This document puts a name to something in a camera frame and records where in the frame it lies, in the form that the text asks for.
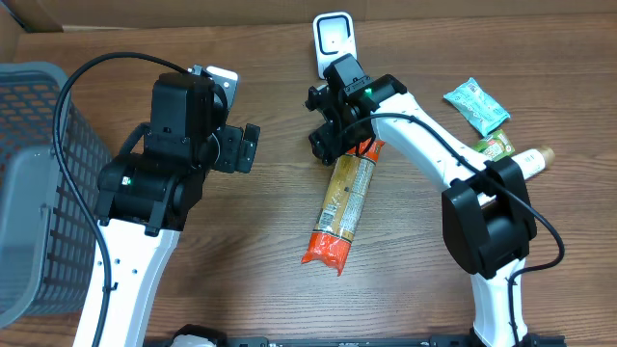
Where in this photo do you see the orange noodle packet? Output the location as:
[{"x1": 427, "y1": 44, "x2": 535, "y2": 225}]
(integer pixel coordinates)
[{"x1": 301, "y1": 140, "x2": 386, "y2": 276}]

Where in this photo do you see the teal snack packet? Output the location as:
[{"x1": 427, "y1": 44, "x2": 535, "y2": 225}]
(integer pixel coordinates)
[{"x1": 443, "y1": 77, "x2": 510, "y2": 137}]

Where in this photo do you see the green tea packet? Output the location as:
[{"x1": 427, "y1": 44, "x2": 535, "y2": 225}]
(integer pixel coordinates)
[{"x1": 472, "y1": 129, "x2": 515, "y2": 161}]

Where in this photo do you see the white conditioner tube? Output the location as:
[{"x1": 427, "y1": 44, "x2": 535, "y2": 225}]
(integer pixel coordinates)
[{"x1": 476, "y1": 146, "x2": 555, "y2": 208}]

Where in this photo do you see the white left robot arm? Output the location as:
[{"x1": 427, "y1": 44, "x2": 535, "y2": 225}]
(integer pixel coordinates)
[{"x1": 94, "y1": 67, "x2": 260, "y2": 346}]

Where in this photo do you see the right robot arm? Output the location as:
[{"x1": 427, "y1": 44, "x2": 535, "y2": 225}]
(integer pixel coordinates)
[{"x1": 306, "y1": 54, "x2": 566, "y2": 346}]

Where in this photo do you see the white barcode scanner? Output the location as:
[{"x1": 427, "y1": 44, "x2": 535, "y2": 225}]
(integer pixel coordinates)
[{"x1": 312, "y1": 12, "x2": 358, "y2": 80}]

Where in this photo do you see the grey plastic basket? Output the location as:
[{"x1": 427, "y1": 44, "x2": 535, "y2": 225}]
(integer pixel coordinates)
[{"x1": 1, "y1": 62, "x2": 95, "y2": 327}]

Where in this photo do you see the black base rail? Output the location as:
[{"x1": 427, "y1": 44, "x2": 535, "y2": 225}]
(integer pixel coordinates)
[{"x1": 144, "y1": 325, "x2": 568, "y2": 347}]

